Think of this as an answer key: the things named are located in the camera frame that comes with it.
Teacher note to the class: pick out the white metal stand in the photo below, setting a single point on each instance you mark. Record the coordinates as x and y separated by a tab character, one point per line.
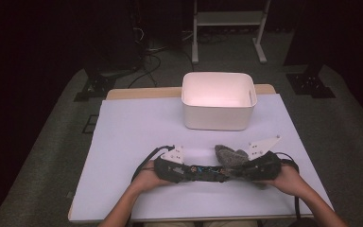
230	19

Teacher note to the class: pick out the white plastic bin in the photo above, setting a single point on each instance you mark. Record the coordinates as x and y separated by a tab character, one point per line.
217	94

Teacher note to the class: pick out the black stand base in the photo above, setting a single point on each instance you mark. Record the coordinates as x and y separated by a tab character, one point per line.
312	85
97	86

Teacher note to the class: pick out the person's right hand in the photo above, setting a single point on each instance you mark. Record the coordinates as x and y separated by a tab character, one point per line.
288	179

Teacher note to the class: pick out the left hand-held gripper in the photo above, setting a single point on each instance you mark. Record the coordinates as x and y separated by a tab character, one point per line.
175	156

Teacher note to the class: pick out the grey fluffy cloth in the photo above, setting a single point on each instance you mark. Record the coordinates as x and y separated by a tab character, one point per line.
230	157

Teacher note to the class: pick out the blue toy car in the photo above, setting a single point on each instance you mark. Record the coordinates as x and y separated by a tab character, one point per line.
204	173

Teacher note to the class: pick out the person's left hand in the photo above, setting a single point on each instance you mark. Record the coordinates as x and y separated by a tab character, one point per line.
146	179

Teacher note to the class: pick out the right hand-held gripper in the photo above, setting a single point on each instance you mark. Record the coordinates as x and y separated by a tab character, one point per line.
260	147

